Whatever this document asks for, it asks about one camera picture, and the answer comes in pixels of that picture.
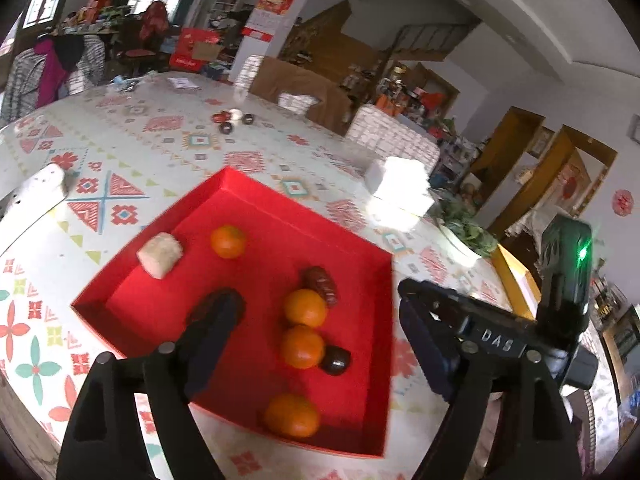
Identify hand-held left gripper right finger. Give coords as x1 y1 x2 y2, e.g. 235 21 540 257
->
399 296 583 480

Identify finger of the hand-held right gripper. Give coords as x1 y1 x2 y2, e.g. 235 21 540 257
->
397 278 476 333

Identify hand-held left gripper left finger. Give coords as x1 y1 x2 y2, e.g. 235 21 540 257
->
56 287 247 480

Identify red cardboard box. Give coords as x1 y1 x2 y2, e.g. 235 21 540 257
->
71 166 396 459

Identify orange tangerine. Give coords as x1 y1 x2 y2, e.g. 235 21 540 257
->
284 288 328 328
210 225 247 260
280 325 326 370
264 394 321 438

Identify dark brown chestnut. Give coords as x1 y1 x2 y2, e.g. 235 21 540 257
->
319 346 352 377

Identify peeled banana piece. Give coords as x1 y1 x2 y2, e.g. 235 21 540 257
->
136 232 182 280

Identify wrinkled red date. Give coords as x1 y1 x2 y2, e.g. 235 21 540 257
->
300 266 339 308

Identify gold cardboard box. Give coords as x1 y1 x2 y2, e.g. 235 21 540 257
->
490 244 545 322

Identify pale green plate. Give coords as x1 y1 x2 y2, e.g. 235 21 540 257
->
436 220 485 262

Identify leafy green vegetables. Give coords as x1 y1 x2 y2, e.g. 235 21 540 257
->
439 199 499 257

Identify white tissue box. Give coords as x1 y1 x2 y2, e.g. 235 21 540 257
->
364 156 436 216

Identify chair with white quilted cover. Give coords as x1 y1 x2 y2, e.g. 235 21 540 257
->
346 102 442 162

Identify patterned tablecloth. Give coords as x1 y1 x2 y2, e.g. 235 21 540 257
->
0 71 621 480

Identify white plastic object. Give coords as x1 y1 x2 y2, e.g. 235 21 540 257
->
0 164 69 256

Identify chair with brown cover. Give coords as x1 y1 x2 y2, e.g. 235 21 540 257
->
248 56 353 136

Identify red gift box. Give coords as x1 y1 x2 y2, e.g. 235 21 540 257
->
169 27 223 72

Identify chair with hung clothes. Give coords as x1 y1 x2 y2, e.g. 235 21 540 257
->
2 34 107 121

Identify red round wall decoration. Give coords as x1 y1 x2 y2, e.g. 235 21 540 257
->
613 189 635 217

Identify red wall calendar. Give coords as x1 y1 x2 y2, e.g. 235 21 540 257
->
241 0 302 43

